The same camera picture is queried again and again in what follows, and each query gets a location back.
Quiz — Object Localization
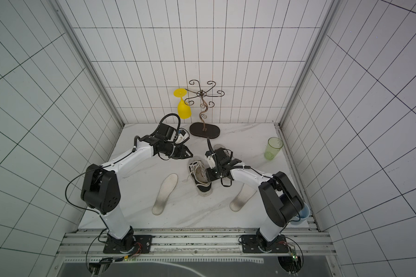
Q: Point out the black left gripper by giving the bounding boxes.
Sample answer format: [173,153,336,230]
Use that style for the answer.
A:
[159,140,193,159]

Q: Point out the black white sneaker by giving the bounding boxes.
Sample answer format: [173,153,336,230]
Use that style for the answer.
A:
[188,157,213,197]

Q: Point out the white insole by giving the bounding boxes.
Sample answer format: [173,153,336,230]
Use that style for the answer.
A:
[229,184,257,212]
[152,173,179,216]

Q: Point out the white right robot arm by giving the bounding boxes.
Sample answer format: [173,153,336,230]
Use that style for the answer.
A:
[205,147,305,243]

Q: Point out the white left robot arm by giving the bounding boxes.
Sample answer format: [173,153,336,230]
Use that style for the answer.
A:
[81,123,193,241]

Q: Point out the yellow plastic wine glass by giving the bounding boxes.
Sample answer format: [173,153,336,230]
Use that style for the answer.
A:
[173,88,191,120]

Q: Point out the green plastic cup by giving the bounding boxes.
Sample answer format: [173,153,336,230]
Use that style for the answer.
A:
[264,137,284,160]

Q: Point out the light blue mug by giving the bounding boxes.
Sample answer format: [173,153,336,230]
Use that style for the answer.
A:
[290,203,310,225]

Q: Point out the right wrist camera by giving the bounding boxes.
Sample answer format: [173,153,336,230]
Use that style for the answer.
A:
[206,154,217,169]

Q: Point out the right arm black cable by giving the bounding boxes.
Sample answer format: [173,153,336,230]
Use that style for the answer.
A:
[206,138,302,222]

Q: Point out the copper wire glass rack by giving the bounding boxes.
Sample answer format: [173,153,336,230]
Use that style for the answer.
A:
[184,79,225,139]

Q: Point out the aluminium mounting rail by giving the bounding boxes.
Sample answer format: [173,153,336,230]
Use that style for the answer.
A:
[57,228,337,263]

